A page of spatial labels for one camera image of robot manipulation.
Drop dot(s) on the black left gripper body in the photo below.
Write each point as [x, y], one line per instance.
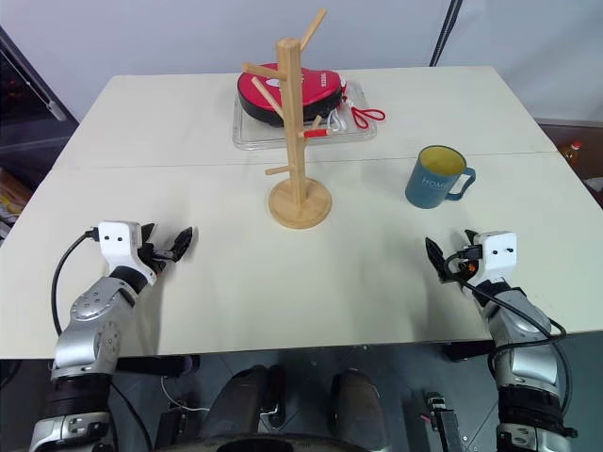
[158, 255]

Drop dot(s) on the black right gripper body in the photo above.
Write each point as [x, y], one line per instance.
[464, 270]

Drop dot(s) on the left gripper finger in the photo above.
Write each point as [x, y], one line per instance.
[183, 241]
[148, 233]

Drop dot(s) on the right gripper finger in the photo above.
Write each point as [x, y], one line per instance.
[471, 237]
[435, 259]

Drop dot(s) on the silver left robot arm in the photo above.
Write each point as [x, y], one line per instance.
[89, 308]

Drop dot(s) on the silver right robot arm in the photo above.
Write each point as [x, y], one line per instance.
[527, 365]

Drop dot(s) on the wooden mug tree stand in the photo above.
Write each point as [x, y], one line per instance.
[295, 141]

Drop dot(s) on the blue mug yellow inside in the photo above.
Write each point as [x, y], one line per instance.
[431, 181]

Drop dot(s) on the orange drink bottle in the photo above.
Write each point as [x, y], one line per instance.
[572, 153]

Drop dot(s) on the pile of papers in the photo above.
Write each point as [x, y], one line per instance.
[11, 198]

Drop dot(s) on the clear plastic tray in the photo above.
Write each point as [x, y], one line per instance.
[351, 137]

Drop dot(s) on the black metal bar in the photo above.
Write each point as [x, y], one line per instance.
[445, 424]

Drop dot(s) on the red black paddle case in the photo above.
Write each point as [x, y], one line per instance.
[311, 92]

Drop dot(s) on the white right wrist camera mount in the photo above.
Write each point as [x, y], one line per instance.
[499, 254]

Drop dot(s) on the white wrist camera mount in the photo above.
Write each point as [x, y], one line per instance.
[499, 254]
[115, 239]

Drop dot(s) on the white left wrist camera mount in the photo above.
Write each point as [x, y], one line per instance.
[115, 239]

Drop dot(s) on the black table frame bracket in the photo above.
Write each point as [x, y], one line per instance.
[468, 350]
[155, 366]

